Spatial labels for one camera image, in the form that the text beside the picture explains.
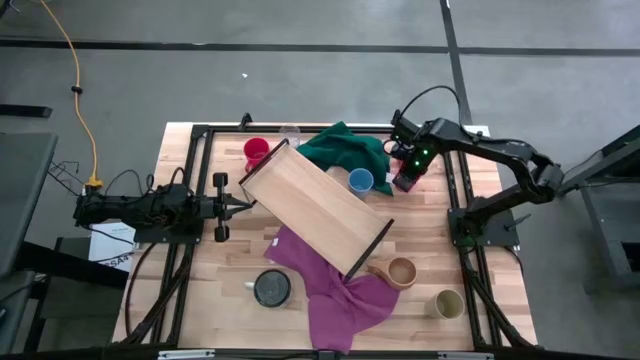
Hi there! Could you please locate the grey desk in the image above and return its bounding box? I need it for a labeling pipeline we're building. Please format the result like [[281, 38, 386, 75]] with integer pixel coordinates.
[[0, 132, 59, 276]]

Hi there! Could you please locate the clear glass mug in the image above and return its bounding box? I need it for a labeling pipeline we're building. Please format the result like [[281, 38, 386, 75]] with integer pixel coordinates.
[[278, 124, 302, 149]]

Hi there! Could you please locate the black white wavy mug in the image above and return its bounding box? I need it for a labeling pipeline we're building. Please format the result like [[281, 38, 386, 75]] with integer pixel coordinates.
[[243, 268, 294, 309]]

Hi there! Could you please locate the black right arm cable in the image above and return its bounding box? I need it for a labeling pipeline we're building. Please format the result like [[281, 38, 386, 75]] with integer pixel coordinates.
[[398, 84, 466, 126]]

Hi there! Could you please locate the yellow cable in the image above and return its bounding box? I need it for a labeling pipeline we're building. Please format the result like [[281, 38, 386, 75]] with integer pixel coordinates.
[[39, 0, 105, 190]]

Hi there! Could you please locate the green cloth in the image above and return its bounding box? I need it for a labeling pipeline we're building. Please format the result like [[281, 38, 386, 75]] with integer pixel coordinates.
[[295, 120, 396, 197]]

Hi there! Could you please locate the red mug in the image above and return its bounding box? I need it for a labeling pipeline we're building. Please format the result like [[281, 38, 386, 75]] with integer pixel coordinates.
[[243, 137, 271, 174]]

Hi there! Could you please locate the purple cloth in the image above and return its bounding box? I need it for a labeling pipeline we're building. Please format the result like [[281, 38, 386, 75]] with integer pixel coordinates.
[[263, 224, 401, 354]]

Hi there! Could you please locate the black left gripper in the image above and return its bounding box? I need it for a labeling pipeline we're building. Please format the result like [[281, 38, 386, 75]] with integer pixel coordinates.
[[199, 172, 255, 244]]

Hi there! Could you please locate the beige cup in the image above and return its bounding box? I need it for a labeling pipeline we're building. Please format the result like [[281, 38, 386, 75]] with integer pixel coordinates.
[[424, 288, 466, 321]]

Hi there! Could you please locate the black metal rig frame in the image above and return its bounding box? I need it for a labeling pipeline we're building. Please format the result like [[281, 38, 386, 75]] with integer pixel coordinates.
[[112, 122, 539, 351]]

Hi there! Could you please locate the white cardboard box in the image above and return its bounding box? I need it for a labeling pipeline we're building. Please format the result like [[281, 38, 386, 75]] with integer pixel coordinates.
[[88, 219, 137, 274]]

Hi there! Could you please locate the blue cup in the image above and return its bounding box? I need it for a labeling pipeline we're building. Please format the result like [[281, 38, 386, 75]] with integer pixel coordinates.
[[347, 167, 375, 199]]

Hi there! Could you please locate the wooden shelf black metal frame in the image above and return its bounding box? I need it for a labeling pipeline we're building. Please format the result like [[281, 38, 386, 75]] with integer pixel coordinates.
[[237, 137, 396, 285]]

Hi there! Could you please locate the grey metal cart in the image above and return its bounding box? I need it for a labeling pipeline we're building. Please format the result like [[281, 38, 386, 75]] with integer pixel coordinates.
[[559, 124, 640, 296]]

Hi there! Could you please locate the wooden cup with handle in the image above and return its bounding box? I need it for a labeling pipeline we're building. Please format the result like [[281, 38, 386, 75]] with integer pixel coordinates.
[[367, 256, 418, 291]]

